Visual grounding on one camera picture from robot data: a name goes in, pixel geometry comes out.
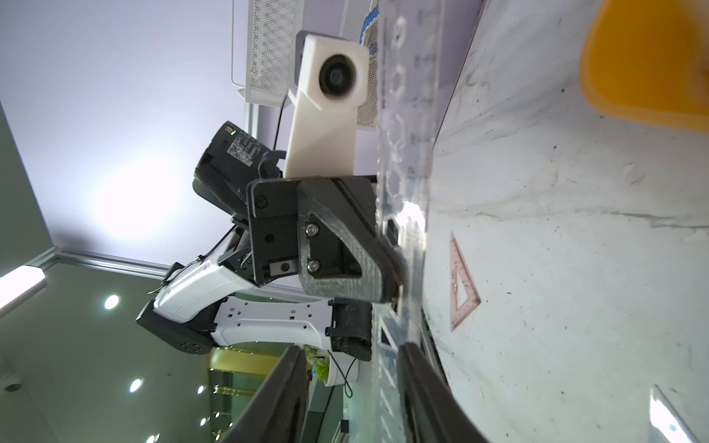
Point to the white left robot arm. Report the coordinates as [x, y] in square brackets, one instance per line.
[213, 301]

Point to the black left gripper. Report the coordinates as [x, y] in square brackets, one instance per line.
[323, 229]

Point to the yellow plastic storage box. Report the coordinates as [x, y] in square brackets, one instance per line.
[647, 62]

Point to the potted plant in background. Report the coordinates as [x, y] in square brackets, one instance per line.
[331, 369]

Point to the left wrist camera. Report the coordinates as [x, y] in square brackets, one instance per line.
[330, 87]

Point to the white mesh lower shelf basket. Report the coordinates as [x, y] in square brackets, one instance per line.
[353, 17]

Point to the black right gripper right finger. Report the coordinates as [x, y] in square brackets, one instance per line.
[430, 413]

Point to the clear patterned ruler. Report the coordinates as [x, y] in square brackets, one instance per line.
[409, 44]

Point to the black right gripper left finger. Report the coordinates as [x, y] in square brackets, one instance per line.
[277, 411]

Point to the pink triangle ruler left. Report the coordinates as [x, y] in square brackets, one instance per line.
[464, 296]

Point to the white mesh upper shelf basket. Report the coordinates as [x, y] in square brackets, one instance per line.
[263, 49]

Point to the clear blue triangle ruler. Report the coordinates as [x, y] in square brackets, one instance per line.
[665, 424]

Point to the white mesh shelf basket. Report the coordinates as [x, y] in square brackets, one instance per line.
[263, 49]
[353, 17]

